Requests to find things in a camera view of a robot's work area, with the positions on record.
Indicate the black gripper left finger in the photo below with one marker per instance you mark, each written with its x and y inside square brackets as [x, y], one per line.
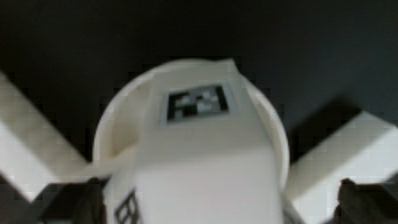
[76, 206]

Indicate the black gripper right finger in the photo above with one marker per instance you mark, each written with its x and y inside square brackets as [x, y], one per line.
[366, 203]

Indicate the white stool leg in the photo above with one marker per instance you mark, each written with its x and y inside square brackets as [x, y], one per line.
[199, 177]

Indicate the white round stool seat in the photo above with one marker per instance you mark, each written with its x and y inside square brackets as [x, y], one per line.
[119, 123]

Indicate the white U-shaped boundary fence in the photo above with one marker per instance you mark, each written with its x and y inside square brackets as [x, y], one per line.
[355, 155]

